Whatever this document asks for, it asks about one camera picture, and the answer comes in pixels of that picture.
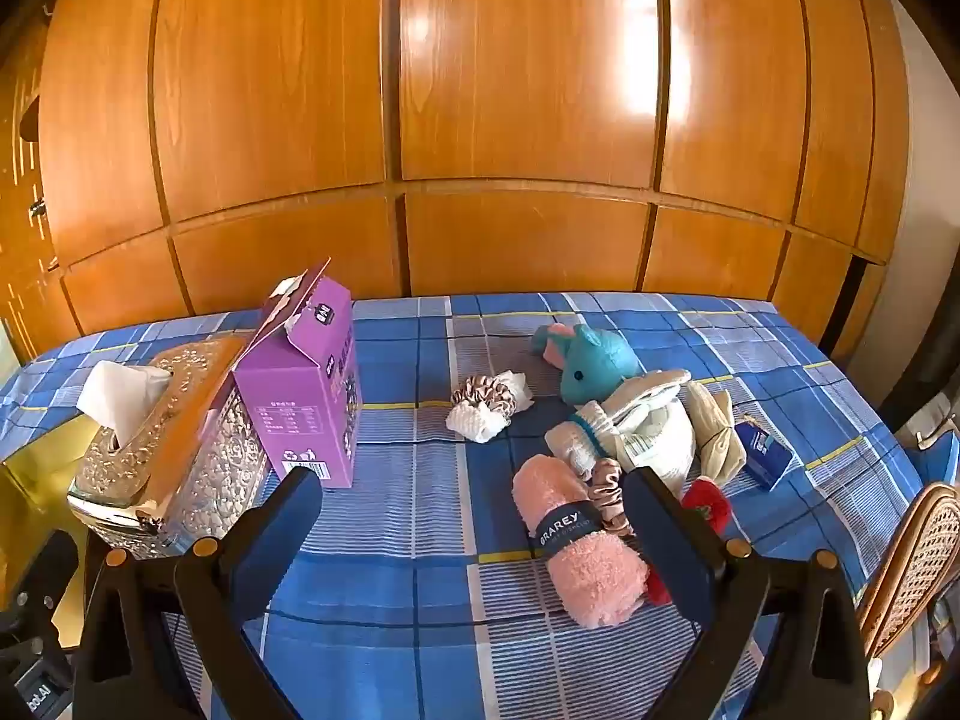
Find blue plush toy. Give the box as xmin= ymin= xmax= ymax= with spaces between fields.
xmin=531 ymin=322 xmax=646 ymax=410

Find wooden wardrobe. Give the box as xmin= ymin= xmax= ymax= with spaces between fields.
xmin=0 ymin=0 xmax=912 ymax=368

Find white printed packet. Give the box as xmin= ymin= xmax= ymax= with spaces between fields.
xmin=600 ymin=369 xmax=698 ymax=500

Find white rolled sock teal stripe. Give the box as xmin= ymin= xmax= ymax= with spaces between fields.
xmin=545 ymin=400 xmax=623 ymax=477

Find blue plaid tablecloth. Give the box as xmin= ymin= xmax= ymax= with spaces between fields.
xmin=0 ymin=292 xmax=927 ymax=720

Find rattan chair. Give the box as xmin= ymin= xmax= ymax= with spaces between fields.
xmin=855 ymin=481 xmax=960 ymax=691

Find white tissue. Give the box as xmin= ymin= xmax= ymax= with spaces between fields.
xmin=75 ymin=360 xmax=173 ymax=451

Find pink towel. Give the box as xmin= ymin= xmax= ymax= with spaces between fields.
xmin=512 ymin=454 xmax=652 ymax=629

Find silver ornate tissue box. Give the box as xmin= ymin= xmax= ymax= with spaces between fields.
xmin=66 ymin=336 xmax=271 ymax=560

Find pink satin scrunchie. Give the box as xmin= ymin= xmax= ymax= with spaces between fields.
xmin=585 ymin=457 xmax=638 ymax=537

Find beige socks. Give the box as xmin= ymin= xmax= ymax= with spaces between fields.
xmin=686 ymin=381 xmax=749 ymax=487

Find red strawberry plush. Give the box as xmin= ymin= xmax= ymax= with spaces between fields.
xmin=679 ymin=478 xmax=734 ymax=526

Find purple carton box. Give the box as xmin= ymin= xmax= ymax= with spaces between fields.
xmin=232 ymin=259 xmax=365 ymax=488

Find brown satin scrunchie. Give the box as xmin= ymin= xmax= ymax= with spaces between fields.
xmin=450 ymin=373 xmax=526 ymax=417

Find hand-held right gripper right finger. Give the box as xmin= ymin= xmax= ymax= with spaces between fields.
xmin=622 ymin=466 xmax=871 ymax=720

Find blue tissue pack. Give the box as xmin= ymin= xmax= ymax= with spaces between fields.
xmin=733 ymin=420 xmax=796 ymax=492

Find shiny gold sheet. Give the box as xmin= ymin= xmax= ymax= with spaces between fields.
xmin=0 ymin=420 xmax=98 ymax=511

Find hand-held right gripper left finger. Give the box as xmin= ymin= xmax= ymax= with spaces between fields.
xmin=73 ymin=466 xmax=325 ymax=720

